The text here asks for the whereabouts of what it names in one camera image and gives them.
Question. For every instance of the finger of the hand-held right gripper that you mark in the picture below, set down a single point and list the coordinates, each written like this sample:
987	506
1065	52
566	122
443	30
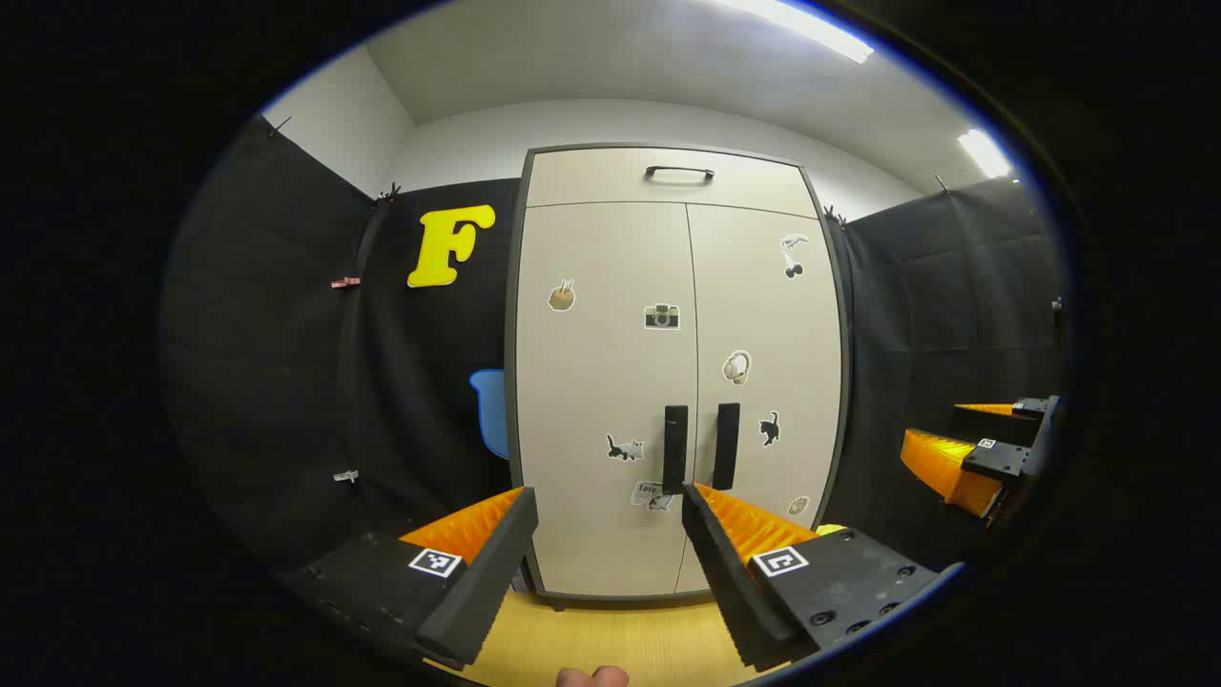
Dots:
997	463
1030	407

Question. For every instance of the white double-door shoe cabinet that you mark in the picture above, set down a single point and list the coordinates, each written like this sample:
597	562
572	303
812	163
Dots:
610	572

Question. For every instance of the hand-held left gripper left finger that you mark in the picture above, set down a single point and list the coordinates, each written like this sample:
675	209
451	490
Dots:
482	582

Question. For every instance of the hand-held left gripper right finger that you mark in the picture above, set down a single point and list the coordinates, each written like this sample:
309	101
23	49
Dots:
725	582

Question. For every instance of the short ceiling light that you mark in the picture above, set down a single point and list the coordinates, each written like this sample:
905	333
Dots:
984	153

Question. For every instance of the white cabinet door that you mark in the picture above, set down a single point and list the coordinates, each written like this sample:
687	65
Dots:
773	324
601	382

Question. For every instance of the black backdrop cloth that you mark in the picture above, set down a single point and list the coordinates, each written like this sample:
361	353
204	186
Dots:
286	334

